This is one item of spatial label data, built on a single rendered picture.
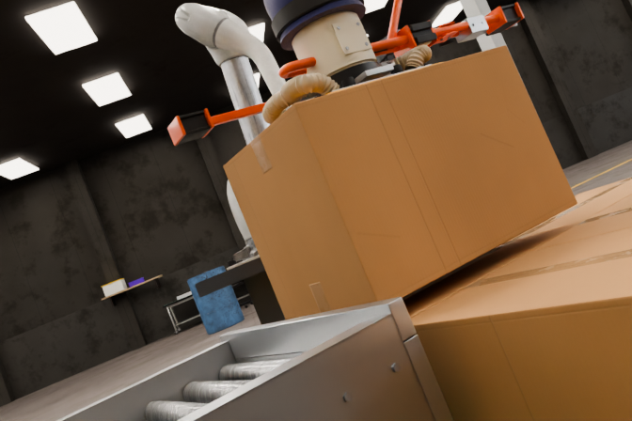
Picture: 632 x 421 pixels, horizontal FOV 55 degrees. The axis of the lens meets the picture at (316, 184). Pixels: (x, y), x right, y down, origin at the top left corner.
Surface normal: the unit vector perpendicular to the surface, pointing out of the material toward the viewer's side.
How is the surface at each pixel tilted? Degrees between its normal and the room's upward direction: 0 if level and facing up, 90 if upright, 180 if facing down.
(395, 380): 90
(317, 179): 91
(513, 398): 90
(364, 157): 90
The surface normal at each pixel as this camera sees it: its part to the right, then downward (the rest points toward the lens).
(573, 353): -0.79, 0.27
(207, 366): 0.48, -0.28
